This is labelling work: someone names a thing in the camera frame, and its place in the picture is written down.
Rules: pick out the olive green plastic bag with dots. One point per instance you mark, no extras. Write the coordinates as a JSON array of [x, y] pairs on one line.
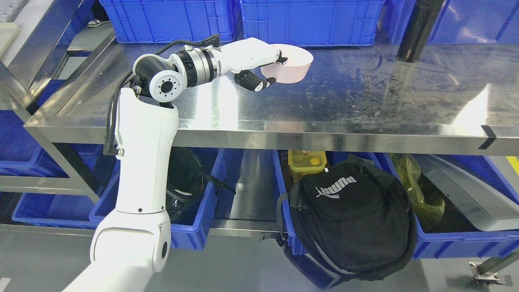
[[427, 200]]

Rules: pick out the blue crate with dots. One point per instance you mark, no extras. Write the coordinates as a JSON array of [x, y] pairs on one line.
[[459, 22], [312, 23], [163, 21]]

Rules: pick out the blue crate top middle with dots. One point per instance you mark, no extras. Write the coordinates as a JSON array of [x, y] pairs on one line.
[[312, 23]]

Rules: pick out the blue bin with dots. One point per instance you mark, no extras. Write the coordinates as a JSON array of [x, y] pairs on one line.
[[292, 249], [22, 156], [190, 234], [474, 243]]

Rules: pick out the black helmet with visor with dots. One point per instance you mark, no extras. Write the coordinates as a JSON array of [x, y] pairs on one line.
[[186, 183]]

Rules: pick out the yellow plastic container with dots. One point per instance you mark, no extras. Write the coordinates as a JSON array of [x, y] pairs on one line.
[[302, 163]]

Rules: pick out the blue bin lower left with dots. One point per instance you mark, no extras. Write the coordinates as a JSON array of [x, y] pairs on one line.
[[190, 234]]

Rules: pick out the blue bin lower right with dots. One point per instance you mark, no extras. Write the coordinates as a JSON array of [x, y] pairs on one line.
[[474, 243]]

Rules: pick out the blue crate top left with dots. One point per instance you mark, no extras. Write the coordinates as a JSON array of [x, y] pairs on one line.
[[163, 21]]

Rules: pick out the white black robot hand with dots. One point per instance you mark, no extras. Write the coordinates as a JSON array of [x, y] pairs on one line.
[[240, 57]]

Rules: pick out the steel table frame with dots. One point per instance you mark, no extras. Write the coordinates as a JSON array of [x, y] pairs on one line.
[[460, 99]]

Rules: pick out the blue bin far left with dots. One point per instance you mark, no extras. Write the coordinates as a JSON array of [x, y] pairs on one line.
[[22, 156]]

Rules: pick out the blue crate top right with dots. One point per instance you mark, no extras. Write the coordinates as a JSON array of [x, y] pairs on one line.
[[459, 22]]

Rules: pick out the black thermos bottle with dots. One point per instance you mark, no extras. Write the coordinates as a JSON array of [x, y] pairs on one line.
[[419, 27]]

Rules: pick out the black puma backpack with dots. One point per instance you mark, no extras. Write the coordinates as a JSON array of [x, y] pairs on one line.
[[350, 219]]

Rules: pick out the pink ikea bowl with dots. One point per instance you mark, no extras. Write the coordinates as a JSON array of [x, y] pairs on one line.
[[296, 67]]

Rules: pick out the blue bin lower middle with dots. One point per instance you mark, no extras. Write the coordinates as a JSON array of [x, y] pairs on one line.
[[292, 249]]

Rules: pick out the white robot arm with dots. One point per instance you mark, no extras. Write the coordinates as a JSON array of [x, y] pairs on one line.
[[132, 242]]

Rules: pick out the grey flat panel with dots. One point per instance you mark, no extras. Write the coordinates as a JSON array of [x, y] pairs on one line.
[[476, 187]]

